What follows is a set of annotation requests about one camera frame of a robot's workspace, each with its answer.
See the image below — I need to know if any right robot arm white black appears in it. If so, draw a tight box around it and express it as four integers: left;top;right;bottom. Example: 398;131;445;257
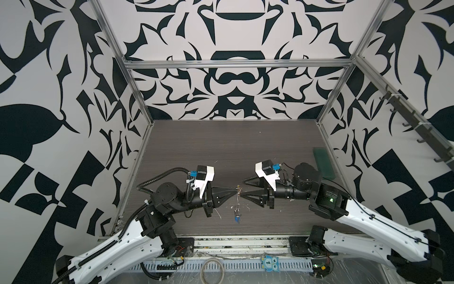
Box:
240;160;444;284

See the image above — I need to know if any green rectangular plastic case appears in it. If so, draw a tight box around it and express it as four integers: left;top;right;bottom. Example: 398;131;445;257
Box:
313;147;336;181

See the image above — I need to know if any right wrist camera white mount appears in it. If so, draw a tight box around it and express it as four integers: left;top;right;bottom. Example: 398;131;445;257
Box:
255;160;281;192

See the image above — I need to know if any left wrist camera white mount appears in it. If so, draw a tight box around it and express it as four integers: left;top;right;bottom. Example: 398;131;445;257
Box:
186;165;215;199

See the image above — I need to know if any metal keyring with keys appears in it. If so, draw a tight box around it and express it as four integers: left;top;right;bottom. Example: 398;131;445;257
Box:
233;185;242;218

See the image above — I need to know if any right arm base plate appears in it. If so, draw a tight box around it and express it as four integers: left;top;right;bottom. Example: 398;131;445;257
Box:
288;236;320;257

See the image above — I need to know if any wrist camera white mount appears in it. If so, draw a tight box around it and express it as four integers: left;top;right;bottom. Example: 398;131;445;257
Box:
255;160;281;192
186;165;215;199

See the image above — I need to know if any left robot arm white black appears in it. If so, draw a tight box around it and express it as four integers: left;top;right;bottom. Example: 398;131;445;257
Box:
54;182;238;284

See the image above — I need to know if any black wall hook rail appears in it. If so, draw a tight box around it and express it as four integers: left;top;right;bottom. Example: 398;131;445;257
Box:
379;84;454;164

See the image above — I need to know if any white tape roll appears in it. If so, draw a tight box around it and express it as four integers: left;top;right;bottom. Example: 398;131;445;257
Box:
199;257;225;284

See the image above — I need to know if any blue monster sticker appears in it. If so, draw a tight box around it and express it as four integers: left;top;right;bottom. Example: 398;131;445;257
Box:
261;255;280;272

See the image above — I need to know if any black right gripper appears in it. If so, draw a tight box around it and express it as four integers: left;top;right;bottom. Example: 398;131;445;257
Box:
244;170;316;209

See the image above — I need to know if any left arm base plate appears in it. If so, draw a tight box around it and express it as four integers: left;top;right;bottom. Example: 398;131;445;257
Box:
160;237;195;257

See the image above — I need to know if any black corrugated cable conduit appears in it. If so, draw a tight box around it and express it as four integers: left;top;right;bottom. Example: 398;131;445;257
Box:
136;166;190;195

